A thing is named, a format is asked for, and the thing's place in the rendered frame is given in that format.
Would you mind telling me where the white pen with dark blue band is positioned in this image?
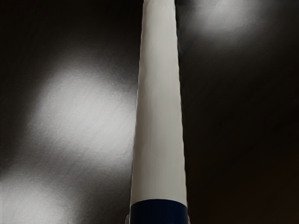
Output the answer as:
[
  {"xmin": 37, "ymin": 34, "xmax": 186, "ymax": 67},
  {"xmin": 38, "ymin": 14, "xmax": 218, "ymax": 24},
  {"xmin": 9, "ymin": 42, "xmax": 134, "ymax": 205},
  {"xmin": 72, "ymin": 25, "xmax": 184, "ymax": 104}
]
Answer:
[{"xmin": 129, "ymin": 0, "xmax": 189, "ymax": 224}]

